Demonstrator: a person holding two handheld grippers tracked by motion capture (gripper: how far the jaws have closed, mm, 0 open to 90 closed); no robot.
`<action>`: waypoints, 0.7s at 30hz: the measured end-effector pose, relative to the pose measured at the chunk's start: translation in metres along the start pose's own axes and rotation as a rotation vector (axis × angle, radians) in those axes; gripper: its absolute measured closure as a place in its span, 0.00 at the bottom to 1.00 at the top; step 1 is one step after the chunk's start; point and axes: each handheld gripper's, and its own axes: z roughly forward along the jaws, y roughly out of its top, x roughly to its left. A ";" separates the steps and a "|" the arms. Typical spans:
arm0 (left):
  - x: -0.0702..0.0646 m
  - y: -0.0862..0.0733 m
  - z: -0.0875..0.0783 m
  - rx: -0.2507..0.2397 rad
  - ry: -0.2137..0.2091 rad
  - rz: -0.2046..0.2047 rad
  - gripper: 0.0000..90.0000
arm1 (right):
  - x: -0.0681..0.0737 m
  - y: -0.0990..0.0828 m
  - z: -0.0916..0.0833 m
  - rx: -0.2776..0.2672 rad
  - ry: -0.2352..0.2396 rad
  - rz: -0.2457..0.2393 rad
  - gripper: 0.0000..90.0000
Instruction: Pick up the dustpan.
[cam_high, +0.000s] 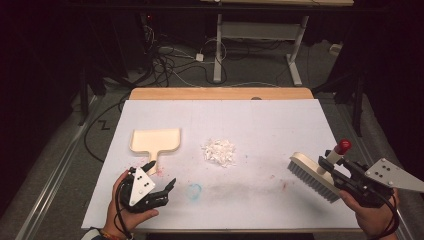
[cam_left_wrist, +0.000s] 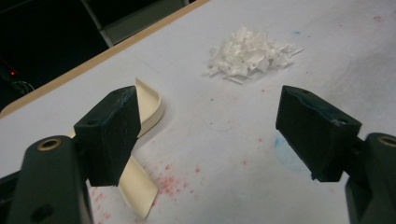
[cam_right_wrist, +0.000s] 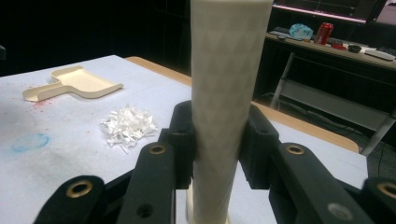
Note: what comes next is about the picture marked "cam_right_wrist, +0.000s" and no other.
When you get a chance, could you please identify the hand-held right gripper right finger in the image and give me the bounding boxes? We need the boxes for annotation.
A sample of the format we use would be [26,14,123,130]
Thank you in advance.
[237,104,281,190]

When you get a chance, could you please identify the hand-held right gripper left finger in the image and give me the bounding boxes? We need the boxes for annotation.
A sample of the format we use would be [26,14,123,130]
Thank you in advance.
[158,100,196,190]

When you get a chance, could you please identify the cream brush handle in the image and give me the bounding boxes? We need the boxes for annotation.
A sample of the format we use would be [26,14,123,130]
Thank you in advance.
[186,0,275,224]

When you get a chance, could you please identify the pile of white paper shreds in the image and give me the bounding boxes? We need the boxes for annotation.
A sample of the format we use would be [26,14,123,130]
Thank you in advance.
[99,105,159,154]

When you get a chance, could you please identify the cream plastic dustpan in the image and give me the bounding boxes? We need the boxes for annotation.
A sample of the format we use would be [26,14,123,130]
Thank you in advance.
[21,64,125,103]

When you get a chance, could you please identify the light blue packet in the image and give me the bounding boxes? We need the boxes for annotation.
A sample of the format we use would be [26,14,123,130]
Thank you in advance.
[289,22,315,41]

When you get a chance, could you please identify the white table cover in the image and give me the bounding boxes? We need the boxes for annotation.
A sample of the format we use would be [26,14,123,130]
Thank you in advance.
[0,54,368,224]

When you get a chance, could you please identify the wooden desk with metal legs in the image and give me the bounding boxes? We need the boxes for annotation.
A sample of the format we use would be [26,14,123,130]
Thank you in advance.
[264,31,396,157]

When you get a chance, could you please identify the red drink can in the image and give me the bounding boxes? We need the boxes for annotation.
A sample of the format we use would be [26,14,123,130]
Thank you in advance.
[313,21,334,46]

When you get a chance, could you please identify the flat white device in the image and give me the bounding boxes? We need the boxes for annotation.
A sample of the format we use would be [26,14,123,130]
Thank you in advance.
[363,48,396,62]

